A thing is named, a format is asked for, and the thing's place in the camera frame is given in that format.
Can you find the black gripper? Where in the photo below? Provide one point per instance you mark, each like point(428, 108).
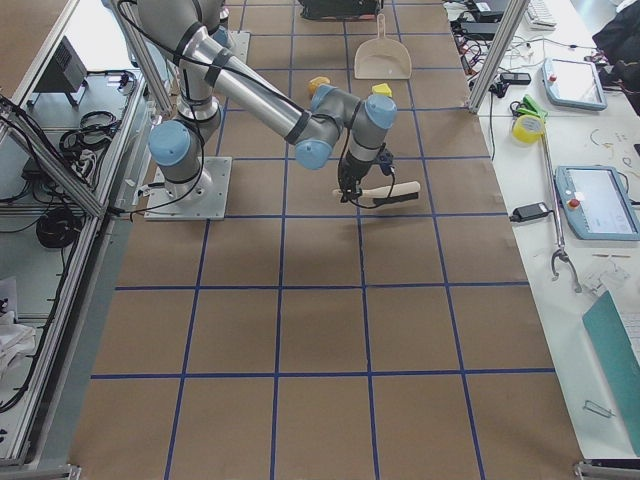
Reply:
point(353, 173)

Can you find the beige hand brush black bristles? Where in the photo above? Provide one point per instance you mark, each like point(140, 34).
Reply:
point(374, 198)

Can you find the beige plastic dustpan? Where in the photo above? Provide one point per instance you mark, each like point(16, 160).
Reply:
point(382, 58)

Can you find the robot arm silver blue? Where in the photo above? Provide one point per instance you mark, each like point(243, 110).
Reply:
point(184, 32)

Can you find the yellow sponge piece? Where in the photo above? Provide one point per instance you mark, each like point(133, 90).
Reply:
point(382, 89)

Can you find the yellow orange potato toy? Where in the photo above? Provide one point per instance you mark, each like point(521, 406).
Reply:
point(315, 83)

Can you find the black power adapter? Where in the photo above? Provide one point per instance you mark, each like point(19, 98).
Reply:
point(529, 212)

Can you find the yellow tape roll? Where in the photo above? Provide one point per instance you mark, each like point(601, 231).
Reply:
point(527, 129)

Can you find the green plastic clamp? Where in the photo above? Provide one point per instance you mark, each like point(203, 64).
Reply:
point(528, 106)

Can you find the metal reacher grabber tool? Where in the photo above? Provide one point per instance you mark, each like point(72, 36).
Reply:
point(560, 254)

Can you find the teach pendant far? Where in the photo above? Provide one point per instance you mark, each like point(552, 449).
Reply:
point(573, 84)

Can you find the teach pendant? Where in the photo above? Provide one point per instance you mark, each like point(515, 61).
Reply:
point(596, 204)
point(573, 84)

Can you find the teach pendant near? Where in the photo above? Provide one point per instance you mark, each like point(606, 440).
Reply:
point(596, 204)

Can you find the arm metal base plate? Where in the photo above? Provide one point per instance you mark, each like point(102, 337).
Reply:
point(192, 201)
point(231, 50)

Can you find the aluminium frame post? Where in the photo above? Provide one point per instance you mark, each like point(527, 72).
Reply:
point(502, 39)

